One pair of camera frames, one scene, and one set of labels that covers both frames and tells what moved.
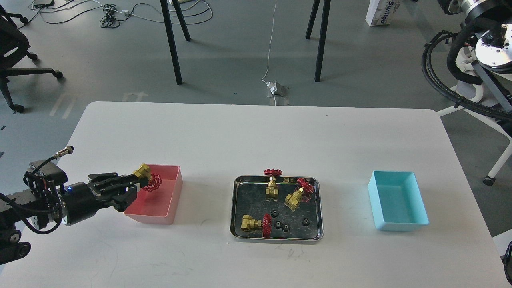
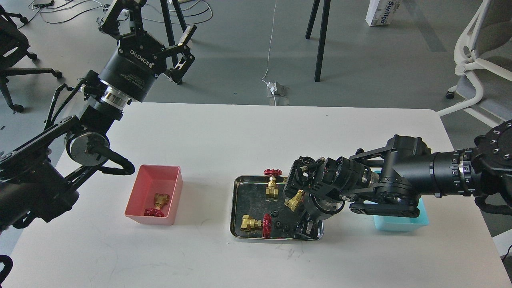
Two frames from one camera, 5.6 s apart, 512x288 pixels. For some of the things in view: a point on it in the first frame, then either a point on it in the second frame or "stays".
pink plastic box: [159, 206] stays
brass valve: [248, 223] stays
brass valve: [155, 180] to [161, 199]
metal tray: [276, 209] stays
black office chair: [14, 46] stays
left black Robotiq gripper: [81, 201] to [132, 70]
